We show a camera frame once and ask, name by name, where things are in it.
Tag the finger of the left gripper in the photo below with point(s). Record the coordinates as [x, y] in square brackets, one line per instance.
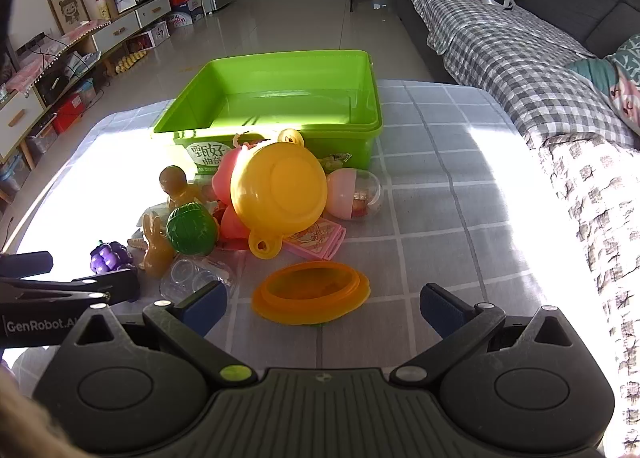
[120, 285]
[22, 265]

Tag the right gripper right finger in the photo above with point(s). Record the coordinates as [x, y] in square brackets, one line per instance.
[462, 327]

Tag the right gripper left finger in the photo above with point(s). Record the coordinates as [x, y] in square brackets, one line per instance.
[182, 328]

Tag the purple grape toy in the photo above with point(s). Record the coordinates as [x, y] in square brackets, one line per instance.
[110, 256]

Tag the tan octopus toy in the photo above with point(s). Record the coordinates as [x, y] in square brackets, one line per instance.
[159, 253]

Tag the clear contact lens case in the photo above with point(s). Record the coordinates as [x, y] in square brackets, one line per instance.
[185, 276]

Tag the green corn husk toy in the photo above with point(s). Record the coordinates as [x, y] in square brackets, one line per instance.
[191, 230]

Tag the pink pig toy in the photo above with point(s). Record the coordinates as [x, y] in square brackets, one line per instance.
[233, 235]

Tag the orange toy pot lid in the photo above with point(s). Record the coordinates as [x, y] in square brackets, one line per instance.
[310, 293]

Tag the pink card pack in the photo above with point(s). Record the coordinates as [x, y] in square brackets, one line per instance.
[319, 242]

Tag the yellow toy pot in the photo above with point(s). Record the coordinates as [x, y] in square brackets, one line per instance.
[277, 188]

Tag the pink clear capsule ball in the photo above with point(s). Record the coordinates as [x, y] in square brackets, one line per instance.
[353, 194]

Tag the brown octopus toy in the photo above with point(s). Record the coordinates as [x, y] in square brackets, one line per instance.
[178, 189]

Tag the grey checkered tablecloth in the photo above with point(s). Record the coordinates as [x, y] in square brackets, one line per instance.
[465, 205]

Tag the white drawer cabinet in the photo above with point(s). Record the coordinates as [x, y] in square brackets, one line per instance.
[59, 65]

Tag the green plastic bin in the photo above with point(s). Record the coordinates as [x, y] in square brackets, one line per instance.
[329, 97]

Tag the framed picture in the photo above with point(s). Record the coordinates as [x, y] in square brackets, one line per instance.
[68, 14]

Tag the checkered sofa blanket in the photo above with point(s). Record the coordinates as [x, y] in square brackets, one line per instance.
[523, 62]

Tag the teal patterned pillow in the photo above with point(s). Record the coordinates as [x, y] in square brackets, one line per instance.
[616, 77]

